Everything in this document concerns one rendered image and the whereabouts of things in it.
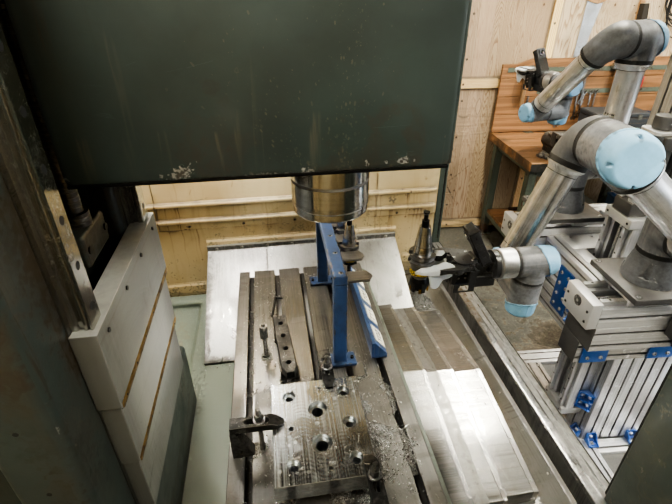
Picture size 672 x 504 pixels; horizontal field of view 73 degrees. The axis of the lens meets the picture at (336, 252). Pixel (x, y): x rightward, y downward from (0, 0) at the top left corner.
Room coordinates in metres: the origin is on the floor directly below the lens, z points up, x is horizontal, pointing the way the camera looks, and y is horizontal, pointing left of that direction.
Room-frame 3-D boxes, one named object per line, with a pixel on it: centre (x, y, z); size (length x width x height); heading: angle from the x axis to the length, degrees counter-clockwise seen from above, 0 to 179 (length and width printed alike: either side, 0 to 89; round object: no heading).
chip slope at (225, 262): (1.51, 0.10, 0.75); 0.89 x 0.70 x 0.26; 98
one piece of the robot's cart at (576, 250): (1.36, -0.97, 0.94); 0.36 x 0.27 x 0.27; 5
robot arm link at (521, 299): (0.96, -0.48, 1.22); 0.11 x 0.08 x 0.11; 5
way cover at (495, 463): (1.12, -0.36, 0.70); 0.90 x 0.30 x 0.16; 8
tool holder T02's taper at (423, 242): (0.90, -0.20, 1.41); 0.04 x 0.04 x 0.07
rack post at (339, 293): (1.03, -0.01, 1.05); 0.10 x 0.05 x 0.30; 98
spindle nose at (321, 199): (0.86, 0.01, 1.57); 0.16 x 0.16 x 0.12
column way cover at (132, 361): (0.80, 0.45, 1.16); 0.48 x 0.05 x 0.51; 8
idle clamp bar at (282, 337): (1.05, 0.16, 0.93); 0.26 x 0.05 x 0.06; 13
